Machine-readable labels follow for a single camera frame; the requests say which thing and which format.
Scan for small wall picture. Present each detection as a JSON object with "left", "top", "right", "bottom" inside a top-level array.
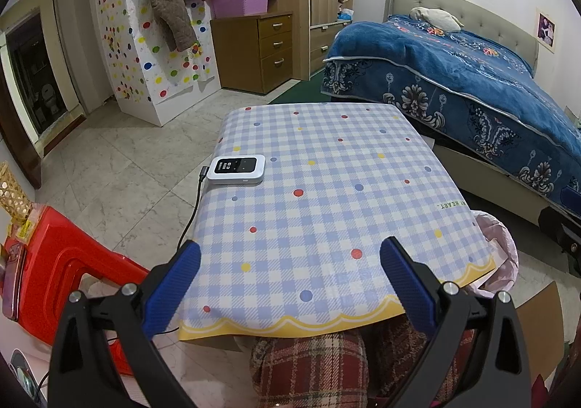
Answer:
[{"left": 536, "top": 8, "right": 558, "bottom": 53}]

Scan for white pillow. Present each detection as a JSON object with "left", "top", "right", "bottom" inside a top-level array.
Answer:
[{"left": 410, "top": 7, "right": 464, "bottom": 32}]

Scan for blue floral blanket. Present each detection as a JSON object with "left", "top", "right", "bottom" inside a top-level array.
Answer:
[{"left": 320, "top": 14, "right": 581, "bottom": 209}]

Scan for wooden drawer cabinet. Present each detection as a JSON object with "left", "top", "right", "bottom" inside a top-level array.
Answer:
[{"left": 210, "top": 12, "right": 295, "bottom": 94}]

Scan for blue checked tablecloth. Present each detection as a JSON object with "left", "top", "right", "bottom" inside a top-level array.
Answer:
[{"left": 177, "top": 103, "right": 495, "bottom": 343}]

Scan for gold woven basket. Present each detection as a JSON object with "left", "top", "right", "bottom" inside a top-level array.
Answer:
[{"left": 0, "top": 162, "right": 33, "bottom": 227}]

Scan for purple plastic basket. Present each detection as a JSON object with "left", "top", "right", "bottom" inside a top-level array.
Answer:
[{"left": 208, "top": 0, "right": 271, "bottom": 19}]

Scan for bin with pink bag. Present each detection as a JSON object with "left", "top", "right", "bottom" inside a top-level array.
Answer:
[{"left": 470, "top": 209, "right": 519, "bottom": 300}]

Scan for white polka dot cabinet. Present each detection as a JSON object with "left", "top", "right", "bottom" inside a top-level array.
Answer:
[{"left": 86, "top": 0, "right": 222, "bottom": 127}]

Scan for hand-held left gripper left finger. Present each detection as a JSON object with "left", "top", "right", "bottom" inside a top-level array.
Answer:
[{"left": 48, "top": 240, "right": 203, "bottom": 408}]

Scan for black charging cable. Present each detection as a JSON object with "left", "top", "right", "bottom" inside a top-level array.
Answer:
[{"left": 175, "top": 165, "right": 210, "bottom": 252}]

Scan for brown cardboard sheet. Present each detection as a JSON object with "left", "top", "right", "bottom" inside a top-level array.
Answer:
[{"left": 515, "top": 281, "right": 570, "bottom": 388}]

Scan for plaid pajama pants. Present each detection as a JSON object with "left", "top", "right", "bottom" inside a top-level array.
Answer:
[{"left": 249, "top": 322, "right": 477, "bottom": 408}]

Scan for green floor mat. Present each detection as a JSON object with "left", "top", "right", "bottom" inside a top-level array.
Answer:
[{"left": 268, "top": 77, "right": 326, "bottom": 105}]

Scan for red plastic stool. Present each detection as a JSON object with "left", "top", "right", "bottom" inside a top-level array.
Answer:
[{"left": 0, "top": 203, "right": 150, "bottom": 377}]

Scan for white pocket router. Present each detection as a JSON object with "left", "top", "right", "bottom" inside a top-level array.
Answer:
[{"left": 206, "top": 155, "right": 266, "bottom": 186}]

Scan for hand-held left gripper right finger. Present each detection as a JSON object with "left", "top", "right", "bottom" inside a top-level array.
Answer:
[{"left": 379, "top": 236, "right": 532, "bottom": 408}]

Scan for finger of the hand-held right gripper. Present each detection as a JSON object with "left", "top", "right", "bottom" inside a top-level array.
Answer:
[
  {"left": 538, "top": 207, "right": 581, "bottom": 275},
  {"left": 558, "top": 185, "right": 581, "bottom": 213}
]

